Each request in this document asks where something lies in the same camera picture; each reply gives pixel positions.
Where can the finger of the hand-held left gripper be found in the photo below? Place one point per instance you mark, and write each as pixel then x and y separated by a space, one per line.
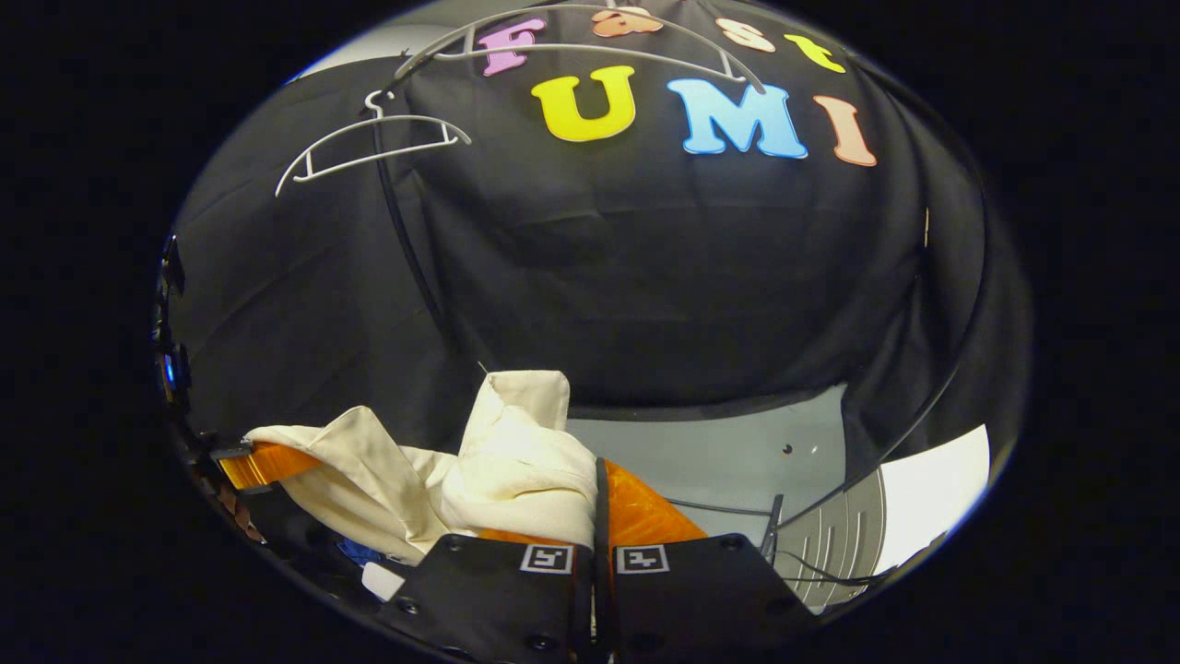
pixel 263 464

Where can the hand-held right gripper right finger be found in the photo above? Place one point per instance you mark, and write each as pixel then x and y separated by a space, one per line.
pixel 602 516

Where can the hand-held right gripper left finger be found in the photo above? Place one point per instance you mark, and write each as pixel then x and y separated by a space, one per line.
pixel 498 599

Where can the cream shirt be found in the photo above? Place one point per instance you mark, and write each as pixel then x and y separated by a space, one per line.
pixel 516 461

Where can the white slatted laundry hamper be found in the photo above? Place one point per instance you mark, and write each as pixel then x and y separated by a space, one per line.
pixel 830 539

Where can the large white clothes hanger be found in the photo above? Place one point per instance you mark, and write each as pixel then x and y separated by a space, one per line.
pixel 590 47

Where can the small white clothes hanger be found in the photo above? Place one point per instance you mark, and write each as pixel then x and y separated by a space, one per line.
pixel 369 129

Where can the black backdrop cloth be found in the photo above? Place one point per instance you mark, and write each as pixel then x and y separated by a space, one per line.
pixel 645 277

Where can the white board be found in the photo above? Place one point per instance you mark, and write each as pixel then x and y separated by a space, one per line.
pixel 936 498

